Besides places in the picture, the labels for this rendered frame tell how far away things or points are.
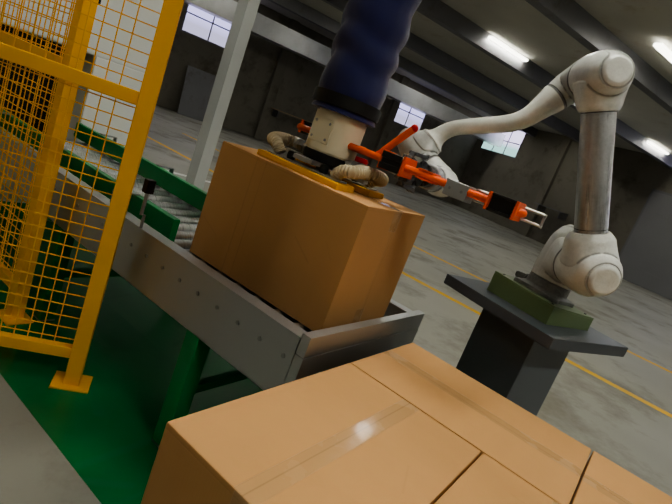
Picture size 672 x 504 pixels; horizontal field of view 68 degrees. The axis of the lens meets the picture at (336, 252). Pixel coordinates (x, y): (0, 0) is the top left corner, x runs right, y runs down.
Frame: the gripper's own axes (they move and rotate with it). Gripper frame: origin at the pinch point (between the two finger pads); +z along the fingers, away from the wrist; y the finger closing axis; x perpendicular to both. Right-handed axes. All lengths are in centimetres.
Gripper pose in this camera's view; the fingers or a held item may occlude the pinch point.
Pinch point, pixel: (400, 166)
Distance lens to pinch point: 153.8
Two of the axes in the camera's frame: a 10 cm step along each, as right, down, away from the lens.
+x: -7.6, -4.1, 5.1
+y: -3.6, 9.1, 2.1
